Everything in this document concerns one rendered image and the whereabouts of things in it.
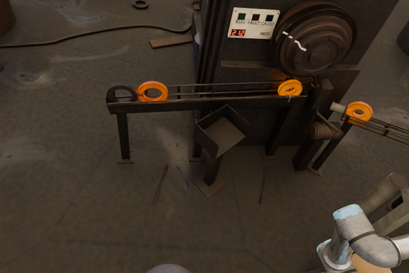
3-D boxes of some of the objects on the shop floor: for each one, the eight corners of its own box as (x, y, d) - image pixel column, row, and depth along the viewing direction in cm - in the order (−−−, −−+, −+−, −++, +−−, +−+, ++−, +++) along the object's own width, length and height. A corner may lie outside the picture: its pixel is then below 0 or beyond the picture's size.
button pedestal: (352, 224, 232) (403, 184, 185) (381, 222, 236) (438, 183, 189) (361, 247, 222) (418, 210, 175) (392, 244, 226) (454, 208, 179)
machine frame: (189, 85, 304) (219, -147, 171) (293, 87, 323) (393, -121, 190) (196, 147, 258) (244, -105, 125) (317, 145, 277) (471, -76, 144)
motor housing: (287, 158, 263) (312, 118, 222) (311, 158, 267) (341, 118, 226) (291, 172, 255) (318, 132, 214) (317, 171, 259) (347, 132, 218)
